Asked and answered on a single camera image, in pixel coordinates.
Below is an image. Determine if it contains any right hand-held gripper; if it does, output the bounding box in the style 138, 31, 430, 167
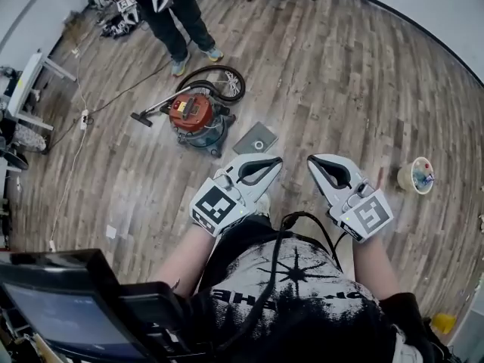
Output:
306, 153, 395, 245

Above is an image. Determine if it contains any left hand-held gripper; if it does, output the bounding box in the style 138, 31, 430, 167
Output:
190, 153, 284, 238

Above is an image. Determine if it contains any person's right forearm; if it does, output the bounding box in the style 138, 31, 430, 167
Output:
351, 238, 402, 302

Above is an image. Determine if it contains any person's left forearm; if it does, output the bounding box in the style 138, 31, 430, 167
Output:
157, 225, 219, 298

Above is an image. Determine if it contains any beige bucket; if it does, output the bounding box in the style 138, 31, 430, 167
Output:
396, 156, 436, 195

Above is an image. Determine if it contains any red teal vacuum cleaner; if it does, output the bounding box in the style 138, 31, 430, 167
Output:
160, 92, 237, 159

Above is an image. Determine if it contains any person's black white t-shirt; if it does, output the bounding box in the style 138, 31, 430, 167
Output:
172, 236, 436, 363

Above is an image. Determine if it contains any metal vacuum wand with nozzle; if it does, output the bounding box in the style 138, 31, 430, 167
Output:
129, 85, 192, 129

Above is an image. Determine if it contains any black device box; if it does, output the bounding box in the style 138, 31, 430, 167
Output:
119, 281, 190, 355

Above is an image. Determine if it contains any yellow box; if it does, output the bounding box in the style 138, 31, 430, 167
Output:
430, 312, 458, 335

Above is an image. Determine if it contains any black office chair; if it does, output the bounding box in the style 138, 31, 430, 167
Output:
0, 141, 30, 172

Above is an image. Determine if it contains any black monitor blue screen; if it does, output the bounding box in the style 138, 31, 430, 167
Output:
0, 248, 152, 363

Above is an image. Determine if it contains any white table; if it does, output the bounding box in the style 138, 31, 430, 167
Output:
6, 50, 78, 132

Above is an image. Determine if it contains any black headset cable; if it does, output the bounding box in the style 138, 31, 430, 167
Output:
222, 210, 345, 351

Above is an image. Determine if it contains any black vacuum hose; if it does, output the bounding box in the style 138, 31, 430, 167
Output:
174, 64, 247, 107

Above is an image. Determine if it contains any white cord bundle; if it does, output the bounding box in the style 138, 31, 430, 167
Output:
222, 70, 242, 95

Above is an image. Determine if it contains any white cable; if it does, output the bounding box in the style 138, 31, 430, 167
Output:
48, 126, 88, 244

